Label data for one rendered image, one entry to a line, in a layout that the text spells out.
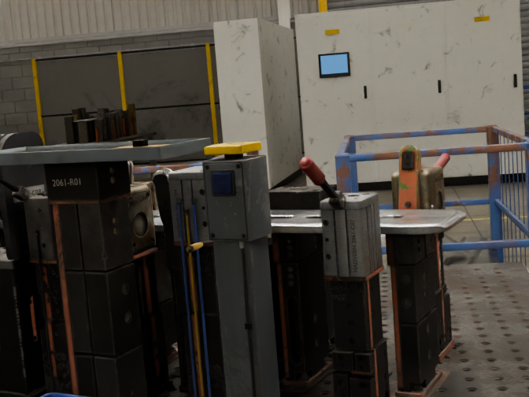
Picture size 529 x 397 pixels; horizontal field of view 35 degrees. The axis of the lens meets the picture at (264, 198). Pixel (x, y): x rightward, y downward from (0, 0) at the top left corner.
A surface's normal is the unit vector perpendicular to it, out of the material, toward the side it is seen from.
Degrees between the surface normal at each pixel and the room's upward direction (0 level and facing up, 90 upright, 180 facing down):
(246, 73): 90
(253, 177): 90
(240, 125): 90
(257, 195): 90
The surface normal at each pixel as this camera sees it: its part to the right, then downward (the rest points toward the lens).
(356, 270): -0.45, 0.15
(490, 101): -0.13, 0.14
